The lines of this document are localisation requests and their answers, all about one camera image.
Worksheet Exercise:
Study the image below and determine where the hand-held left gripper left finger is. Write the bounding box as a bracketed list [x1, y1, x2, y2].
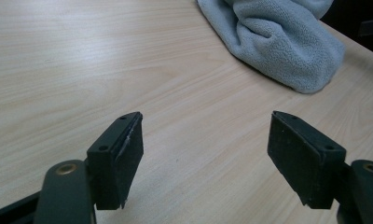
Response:
[86, 111, 145, 211]

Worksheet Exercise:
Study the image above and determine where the light blue towel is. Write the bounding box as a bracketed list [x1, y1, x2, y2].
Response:
[196, 0, 347, 95]

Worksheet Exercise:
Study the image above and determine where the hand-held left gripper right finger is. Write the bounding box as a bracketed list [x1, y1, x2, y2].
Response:
[267, 110, 347, 210]

